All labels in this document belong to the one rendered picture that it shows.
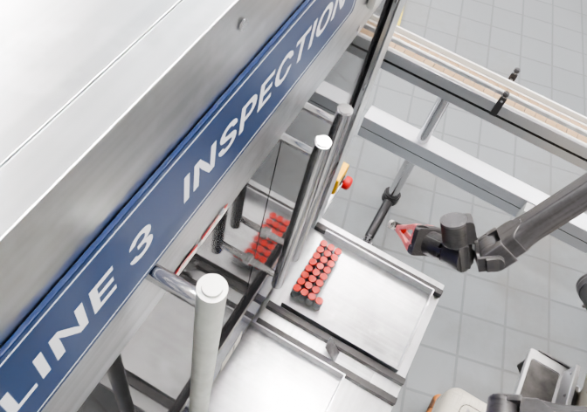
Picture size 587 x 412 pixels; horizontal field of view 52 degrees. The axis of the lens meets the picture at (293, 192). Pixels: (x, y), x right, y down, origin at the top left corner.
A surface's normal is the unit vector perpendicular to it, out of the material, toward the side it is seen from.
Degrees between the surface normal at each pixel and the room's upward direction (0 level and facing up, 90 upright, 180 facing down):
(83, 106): 0
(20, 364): 90
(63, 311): 90
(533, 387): 0
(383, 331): 0
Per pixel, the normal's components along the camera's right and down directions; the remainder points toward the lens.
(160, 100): 0.87, 0.48
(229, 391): 0.16, -0.54
